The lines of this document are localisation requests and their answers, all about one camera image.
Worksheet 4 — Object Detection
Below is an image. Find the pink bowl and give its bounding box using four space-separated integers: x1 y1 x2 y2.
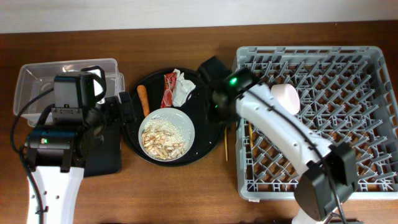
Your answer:
271 84 300 115

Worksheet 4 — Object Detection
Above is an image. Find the wooden chopstick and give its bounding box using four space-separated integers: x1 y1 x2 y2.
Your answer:
248 122 254 149

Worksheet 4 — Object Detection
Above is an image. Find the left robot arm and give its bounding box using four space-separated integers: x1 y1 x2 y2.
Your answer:
10 66 135 223

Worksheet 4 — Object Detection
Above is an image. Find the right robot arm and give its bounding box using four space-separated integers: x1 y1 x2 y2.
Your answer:
198 56 358 223

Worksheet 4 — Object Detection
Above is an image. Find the grey dishwasher rack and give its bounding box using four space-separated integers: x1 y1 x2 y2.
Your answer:
233 46 397 202

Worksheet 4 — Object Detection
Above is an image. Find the orange carrot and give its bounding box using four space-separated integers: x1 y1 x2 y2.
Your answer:
137 85 150 117

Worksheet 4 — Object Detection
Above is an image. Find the round black tray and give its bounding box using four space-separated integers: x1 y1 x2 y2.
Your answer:
123 68 225 167

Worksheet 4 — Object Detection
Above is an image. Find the grey plate with food scraps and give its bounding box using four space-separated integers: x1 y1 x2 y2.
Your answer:
137 108 195 162

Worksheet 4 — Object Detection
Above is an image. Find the crumpled white tissue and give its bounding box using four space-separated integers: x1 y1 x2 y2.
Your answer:
172 69 196 107

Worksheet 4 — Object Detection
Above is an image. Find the black rectangular bin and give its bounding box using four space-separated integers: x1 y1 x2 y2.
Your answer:
84 120 122 178

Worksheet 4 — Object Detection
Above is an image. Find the red snack wrapper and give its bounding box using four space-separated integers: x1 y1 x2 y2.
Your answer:
160 72 177 108

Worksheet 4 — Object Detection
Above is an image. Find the clear plastic bin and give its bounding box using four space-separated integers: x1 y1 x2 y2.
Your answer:
13 58 125 127

